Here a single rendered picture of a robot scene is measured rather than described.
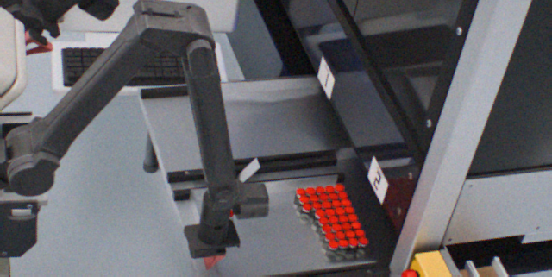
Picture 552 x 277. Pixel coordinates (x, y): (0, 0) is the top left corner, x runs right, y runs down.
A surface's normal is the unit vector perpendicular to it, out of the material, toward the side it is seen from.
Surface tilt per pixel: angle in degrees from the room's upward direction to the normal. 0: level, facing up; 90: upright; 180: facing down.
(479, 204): 90
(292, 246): 0
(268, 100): 0
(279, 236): 0
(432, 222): 90
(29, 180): 93
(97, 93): 92
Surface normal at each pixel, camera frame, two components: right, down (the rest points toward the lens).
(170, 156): 0.15, -0.74
